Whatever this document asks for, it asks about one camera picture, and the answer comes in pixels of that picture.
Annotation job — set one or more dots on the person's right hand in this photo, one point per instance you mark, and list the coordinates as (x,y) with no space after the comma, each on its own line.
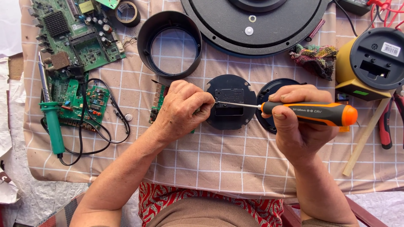
(303,138)

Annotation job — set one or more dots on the green soldering iron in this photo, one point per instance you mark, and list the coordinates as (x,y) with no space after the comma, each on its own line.
(53,126)

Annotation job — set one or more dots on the thin black probe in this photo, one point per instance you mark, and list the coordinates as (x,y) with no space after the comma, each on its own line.
(159,83)

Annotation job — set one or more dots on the red patterned garment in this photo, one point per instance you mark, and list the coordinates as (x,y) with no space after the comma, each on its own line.
(157,198)

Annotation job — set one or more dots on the small green board corner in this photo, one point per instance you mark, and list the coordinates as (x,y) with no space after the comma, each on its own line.
(109,3)

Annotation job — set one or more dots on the orange black screwdriver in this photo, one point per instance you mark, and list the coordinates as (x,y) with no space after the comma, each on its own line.
(315,112)

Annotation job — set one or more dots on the brown tape roll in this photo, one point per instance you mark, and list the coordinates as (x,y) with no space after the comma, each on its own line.
(121,17)

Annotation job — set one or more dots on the black power adapter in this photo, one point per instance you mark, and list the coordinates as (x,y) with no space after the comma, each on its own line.
(356,5)

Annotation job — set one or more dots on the yellow device with black back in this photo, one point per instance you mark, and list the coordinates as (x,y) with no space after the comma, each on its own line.
(369,60)

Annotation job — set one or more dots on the beige checked tablecloth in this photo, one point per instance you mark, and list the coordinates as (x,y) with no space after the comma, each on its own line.
(221,157)

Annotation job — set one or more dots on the black round dome cover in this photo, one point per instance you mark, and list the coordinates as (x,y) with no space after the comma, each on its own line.
(265,91)

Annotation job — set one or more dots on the black round clock back plate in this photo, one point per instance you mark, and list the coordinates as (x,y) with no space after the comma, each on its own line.
(232,116)

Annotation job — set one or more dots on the red chair frame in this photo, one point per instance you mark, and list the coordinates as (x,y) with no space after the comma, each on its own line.
(363,214)

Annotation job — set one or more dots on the large black round disc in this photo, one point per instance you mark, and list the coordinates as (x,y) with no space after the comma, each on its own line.
(284,28)

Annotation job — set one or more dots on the large green circuit board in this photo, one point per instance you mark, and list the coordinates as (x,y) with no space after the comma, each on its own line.
(88,41)

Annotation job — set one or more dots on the green board with orange parts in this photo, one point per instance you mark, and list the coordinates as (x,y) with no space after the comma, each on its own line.
(94,107)

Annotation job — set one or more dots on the dark green circuit board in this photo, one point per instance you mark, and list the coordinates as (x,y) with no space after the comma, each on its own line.
(58,86)

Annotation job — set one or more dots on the small orange tool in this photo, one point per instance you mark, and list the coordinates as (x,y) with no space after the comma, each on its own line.
(344,128)

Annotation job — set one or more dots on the brown shirt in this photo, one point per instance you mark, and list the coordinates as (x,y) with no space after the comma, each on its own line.
(205,214)

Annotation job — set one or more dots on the narrow green circuit board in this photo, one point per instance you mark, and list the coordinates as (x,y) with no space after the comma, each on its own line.
(157,104)

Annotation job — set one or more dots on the person's left hand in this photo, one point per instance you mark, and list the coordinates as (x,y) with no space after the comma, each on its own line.
(178,110)

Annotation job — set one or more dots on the multicoloured woven cloth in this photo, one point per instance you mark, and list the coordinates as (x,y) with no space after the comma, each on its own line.
(315,60)

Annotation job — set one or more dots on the wooden stick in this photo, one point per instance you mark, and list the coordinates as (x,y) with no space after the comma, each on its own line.
(363,142)

